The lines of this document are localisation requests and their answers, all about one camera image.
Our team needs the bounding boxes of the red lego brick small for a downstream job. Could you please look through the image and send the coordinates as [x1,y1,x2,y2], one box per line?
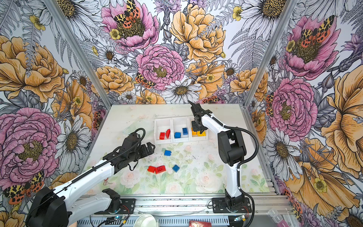
[147,166,156,173]

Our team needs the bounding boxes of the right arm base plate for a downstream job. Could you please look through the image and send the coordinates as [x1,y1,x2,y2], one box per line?
[212,197,252,214]

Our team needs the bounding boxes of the red lego brick long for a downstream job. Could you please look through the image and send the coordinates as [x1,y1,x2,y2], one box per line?
[165,129,171,139]

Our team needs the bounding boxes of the clear plastic container corner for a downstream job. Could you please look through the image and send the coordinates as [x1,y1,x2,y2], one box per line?
[268,209,289,227]

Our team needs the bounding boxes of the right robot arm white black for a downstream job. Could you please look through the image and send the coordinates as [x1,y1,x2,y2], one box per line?
[189,101,247,211]

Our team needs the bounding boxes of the aluminium frame rail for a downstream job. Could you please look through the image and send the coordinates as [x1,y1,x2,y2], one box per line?
[60,193,294,219]

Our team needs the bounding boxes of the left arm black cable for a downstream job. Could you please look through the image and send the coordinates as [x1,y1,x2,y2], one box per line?
[31,127,147,211]

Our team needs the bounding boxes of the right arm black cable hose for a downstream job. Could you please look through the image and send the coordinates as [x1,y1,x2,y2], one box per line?
[188,100,259,227]

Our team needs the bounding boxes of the blue lego brick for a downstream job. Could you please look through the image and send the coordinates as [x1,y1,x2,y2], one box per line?
[182,128,188,135]
[172,165,180,173]
[175,132,181,139]
[164,150,172,157]

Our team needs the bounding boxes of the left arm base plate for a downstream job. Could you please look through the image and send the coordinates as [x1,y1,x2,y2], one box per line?
[95,198,136,215]

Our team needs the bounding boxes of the white round bowl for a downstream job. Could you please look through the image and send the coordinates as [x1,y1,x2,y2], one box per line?
[133,214,160,227]

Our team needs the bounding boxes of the red box at bottom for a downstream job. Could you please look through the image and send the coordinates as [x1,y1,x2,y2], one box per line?
[189,220,212,227]

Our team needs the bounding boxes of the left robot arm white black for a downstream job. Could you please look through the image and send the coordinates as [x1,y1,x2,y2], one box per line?
[26,132,155,227]

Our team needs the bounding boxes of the white three-compartment container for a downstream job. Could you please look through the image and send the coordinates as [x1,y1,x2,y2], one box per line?
[154,116,208,145]

